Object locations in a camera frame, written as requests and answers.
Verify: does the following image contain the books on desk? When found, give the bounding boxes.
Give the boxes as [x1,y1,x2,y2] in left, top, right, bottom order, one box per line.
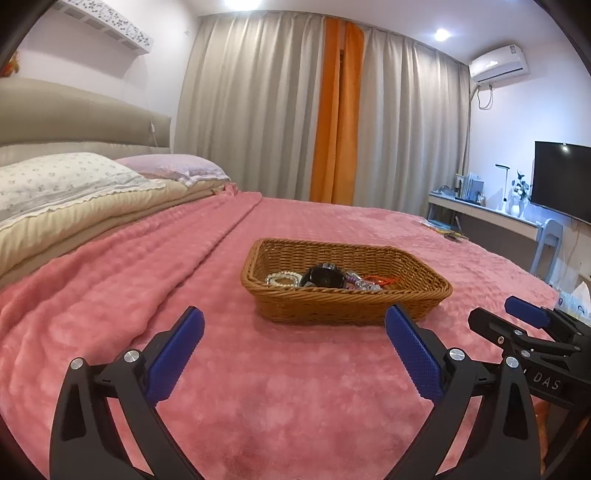
[455,173,484,204]

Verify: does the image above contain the black television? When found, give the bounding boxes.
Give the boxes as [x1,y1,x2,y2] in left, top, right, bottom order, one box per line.
[531,141,591,224]

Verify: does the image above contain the purple coil hair tie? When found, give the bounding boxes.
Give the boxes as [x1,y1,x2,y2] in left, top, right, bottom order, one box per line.
[344,270,384,292]

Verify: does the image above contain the black wristwatch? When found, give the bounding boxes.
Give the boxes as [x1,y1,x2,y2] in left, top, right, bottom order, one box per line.
[300,263,346,289]

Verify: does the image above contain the white desk lamp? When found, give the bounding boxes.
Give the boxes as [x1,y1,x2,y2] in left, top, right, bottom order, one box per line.
[495,163,510,213]

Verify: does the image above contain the grey curtain left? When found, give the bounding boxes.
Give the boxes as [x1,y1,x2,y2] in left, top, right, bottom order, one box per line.
[173,11,325,200]

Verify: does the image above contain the white pearl bracelet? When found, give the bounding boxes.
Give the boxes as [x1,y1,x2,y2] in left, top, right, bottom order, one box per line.
[264,270,304,289]

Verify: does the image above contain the orange plush toy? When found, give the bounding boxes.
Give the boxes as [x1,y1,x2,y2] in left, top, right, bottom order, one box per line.
[0,52,20,78]

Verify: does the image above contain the light blue chair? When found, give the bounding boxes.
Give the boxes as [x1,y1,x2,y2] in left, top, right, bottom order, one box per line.
[530,218,564,284]

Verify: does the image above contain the white air conditioner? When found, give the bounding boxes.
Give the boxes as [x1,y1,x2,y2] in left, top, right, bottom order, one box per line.
[469,44,530,85]

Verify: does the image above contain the items on bed edge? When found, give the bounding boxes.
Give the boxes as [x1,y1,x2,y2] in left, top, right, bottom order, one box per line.
[421,219,467,243]

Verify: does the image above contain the white wall desk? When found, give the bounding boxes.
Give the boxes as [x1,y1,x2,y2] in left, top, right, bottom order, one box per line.
[428,192,544,241]

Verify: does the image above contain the grey curtain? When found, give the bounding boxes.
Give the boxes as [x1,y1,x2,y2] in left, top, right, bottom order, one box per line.
[173,11,325,200]
[353,28,471,215]

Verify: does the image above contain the brown wicker basket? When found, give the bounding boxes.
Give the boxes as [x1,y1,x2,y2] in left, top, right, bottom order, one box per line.
[242,238,453,326]

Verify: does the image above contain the white vase with plant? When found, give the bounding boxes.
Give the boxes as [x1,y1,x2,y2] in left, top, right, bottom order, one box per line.
[509,171,530,218]

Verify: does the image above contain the pink pillow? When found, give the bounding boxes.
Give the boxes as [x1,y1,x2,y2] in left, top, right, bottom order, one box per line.
[117,154,229,187]

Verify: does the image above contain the orange red string bracelet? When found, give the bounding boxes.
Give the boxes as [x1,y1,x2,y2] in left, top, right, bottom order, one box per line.
[361,274,403,291]

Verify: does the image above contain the grey curtain right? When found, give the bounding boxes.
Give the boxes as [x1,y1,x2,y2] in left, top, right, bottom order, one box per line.
[353,28,471,215]

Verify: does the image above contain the tissue pack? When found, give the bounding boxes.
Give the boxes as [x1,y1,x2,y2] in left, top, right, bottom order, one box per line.
[555,283,591,324]

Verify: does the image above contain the white floral pillow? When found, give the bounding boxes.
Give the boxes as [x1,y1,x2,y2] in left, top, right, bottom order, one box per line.
[1,152,165,226]

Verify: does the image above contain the beige folded quilt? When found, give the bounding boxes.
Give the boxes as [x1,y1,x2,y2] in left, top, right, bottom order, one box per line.
[1,180,228,287]

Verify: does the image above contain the beige padded headboard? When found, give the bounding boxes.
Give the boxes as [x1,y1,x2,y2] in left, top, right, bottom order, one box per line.
[1,77,171,166]

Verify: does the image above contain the orange curtain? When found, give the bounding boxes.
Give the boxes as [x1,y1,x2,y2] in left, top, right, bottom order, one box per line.
[310,17,365,205]

